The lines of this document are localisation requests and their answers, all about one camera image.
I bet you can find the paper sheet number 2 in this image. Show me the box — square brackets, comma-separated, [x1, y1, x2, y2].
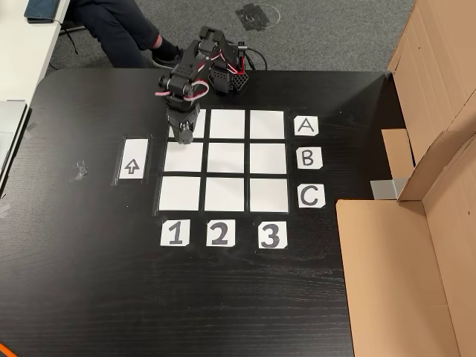
[205, 219, 237, 248]

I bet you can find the paper sheet number 3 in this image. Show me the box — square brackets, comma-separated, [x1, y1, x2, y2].
[257, 221, 289, 250]

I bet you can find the dark blue pouch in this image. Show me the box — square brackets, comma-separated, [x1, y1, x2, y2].
[24, 0, 71, 25]

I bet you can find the paper sheet letter B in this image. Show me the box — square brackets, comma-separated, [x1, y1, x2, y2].
[296, 147, 324, 170]

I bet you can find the brown cardboard panel with flap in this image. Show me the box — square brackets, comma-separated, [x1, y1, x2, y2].
[335, 132, 476, 357]

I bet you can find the grey metal chair leg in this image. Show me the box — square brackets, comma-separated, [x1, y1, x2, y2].
[58, 20, 90, 35]

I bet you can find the black floor tape patch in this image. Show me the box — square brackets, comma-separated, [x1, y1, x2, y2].
[234, 3, 275, 33]

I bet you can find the person's leg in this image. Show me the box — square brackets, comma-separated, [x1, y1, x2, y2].
[69, 0, 164, 70]

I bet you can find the white arrow paper sheet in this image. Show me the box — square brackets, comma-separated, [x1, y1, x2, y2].
[118, 138, 149, 180]

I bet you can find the crumpled clear tape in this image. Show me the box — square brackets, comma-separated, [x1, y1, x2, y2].
[68, 159, 89, 183]

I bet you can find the white desk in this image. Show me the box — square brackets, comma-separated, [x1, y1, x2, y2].
[0, 0, 71, 103]

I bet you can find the person's black shoe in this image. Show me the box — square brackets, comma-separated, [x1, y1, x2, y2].
[150, 35, 186, 70]

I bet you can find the red black bar clamp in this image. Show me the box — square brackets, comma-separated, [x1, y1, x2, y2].
[236, 41, 249, 74]

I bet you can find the black power cable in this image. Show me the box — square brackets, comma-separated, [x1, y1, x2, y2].
[245, 47, 269, 71]

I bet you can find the paper sheet number 1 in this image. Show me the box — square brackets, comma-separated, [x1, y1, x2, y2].
[160, 219, 191, 247]

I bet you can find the white paper grid square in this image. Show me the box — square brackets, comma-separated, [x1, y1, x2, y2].
[158, 176, 202, 212]
[249, 142, 288, 174]
[209, 109, 246, 139]
[204, 176, 245, 212]
[207, 142, 245, 174]
[249, 109, 285, 140]
[164, 142, 205, 174]
[249, 178, 290, 213]

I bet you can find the grey laptop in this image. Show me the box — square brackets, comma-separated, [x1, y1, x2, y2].
[0, 100, 29, 187]

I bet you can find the paper sheet letter C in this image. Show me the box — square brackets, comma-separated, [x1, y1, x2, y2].
[297, 184, 327, 210]

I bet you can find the paper sheet letter A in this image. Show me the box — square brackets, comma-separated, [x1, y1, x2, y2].
[294, 116, 320, 137]

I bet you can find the grey tape piece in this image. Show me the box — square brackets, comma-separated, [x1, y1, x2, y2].
[370, 177, 409, 202]

